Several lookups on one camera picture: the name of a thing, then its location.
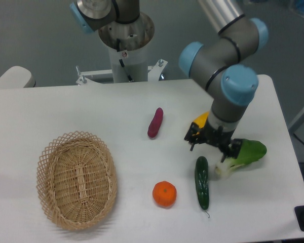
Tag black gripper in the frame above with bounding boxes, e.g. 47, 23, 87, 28
184, 118, 243, 163

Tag dark green cucumber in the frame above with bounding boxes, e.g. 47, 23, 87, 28
194, 156, 210, 218

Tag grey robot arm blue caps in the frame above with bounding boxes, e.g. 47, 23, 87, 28
70, 1, 269, 158

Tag yellow squash piece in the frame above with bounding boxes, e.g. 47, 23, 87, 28
192, 111, 209, 134

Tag green bok choy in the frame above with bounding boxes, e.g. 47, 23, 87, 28
215, 139, 267, 178

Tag purple sweet potato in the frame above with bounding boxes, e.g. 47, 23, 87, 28
147, 107, 164, 138

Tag orange tangerine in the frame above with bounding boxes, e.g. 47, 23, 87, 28
152, 181, 177, 208

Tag woven wicker basket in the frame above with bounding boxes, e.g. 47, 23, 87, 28
36, 131, 117, 230

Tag white chair armrest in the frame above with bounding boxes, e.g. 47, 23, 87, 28
0, 66, 36, 90

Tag white metal base frame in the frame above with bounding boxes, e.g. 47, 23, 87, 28
75, 59, 168, 86

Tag black cable on pedestal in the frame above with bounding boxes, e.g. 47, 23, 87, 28
116, 38, 134, 83

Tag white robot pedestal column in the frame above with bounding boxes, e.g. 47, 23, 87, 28
98, 12, 156, 83

